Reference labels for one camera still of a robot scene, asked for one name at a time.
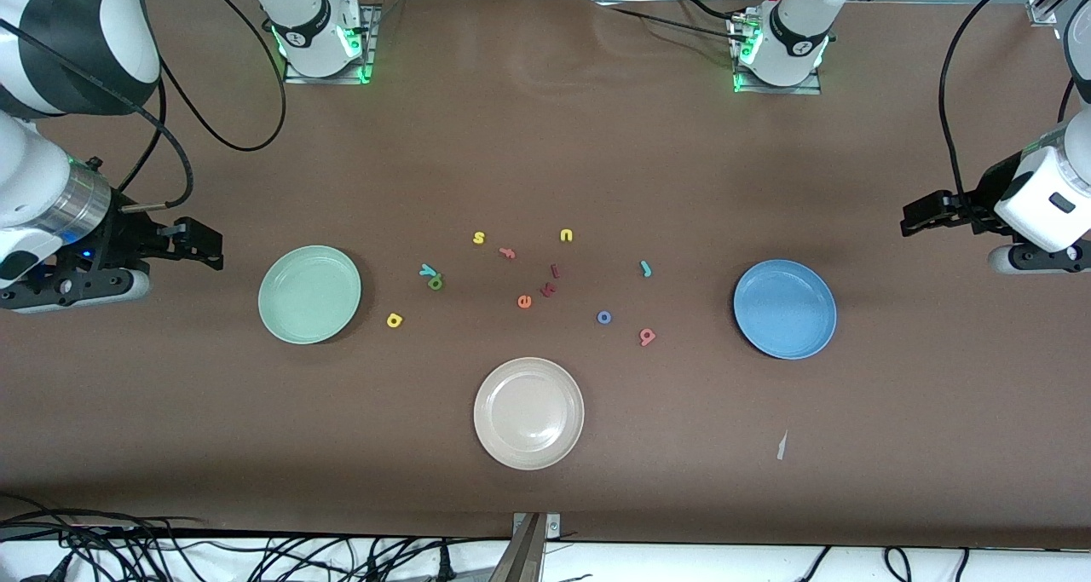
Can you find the green plate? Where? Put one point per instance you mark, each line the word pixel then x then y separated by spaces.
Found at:
pixel 309 296

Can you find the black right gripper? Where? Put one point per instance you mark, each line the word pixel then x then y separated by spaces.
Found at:
pixel 128 239

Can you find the pink letter b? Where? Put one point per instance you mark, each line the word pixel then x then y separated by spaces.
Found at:
pixel 652 335

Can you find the green letter p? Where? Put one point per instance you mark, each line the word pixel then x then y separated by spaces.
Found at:
pixel 440 279

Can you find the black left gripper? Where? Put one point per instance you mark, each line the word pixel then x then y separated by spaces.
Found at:
pixel 974 208

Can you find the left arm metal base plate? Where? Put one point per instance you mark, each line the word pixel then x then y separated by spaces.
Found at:
pixel 776 89

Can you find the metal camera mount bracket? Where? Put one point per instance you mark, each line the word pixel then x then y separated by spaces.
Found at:
pixel 528 556

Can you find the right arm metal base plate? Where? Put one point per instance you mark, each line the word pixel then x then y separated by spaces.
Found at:
pixel 328 78

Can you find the white tape scrap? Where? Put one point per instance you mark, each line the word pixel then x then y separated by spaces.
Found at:
pixel 782 447

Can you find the beige plate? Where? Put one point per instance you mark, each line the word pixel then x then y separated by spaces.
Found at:
pixel 528 413

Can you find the blue plate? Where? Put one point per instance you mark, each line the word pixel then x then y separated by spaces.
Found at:
pixel 784 309

